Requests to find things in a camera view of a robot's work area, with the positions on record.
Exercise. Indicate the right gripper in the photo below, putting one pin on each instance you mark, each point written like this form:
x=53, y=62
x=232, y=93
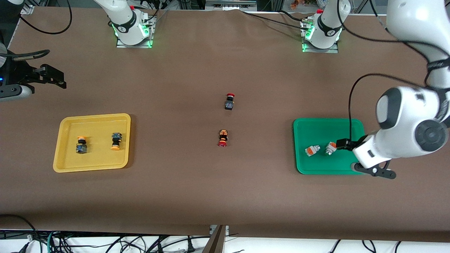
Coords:
x=21, y=72

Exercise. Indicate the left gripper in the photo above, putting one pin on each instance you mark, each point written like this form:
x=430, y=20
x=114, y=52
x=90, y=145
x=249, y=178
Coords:
x=358, y=142

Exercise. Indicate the white-orange switch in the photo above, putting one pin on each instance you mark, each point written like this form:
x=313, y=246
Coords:
x=330, y=148
x=311, y=151

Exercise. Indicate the yellow push button black body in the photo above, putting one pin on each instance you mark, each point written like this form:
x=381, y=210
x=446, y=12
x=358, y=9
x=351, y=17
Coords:
x=116, y=140
x=81, y=148

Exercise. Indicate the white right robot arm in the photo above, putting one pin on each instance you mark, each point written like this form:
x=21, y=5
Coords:
x=123, y=21

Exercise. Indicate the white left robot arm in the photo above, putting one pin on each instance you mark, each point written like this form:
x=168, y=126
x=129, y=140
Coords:
x=411, y=17

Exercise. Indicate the green plastic tray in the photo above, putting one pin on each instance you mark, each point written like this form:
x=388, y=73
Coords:
x=316, y=130

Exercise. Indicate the yellow plastic tray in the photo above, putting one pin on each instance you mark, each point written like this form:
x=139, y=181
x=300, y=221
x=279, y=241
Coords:
x=98, y=158

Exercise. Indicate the red push button orange contacts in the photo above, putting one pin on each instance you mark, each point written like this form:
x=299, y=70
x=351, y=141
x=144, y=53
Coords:
x=223, y=135

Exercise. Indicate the red push button black body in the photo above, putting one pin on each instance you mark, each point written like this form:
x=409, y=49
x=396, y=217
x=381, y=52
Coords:
x=229, y=104

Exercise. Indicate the orange pink background objects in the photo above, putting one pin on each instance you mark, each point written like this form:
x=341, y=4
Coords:
x=297, y=3

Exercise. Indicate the silver metal box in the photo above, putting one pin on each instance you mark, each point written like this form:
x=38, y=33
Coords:
x=230, y=5

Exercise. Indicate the aluminium frame profile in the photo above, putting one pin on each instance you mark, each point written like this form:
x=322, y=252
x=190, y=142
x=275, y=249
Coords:
x=28, y=8

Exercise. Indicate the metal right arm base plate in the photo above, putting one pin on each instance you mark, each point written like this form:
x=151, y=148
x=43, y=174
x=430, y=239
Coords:
x=121, y=45

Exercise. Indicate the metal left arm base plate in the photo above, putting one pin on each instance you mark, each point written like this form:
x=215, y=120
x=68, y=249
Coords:
x=309, y=50

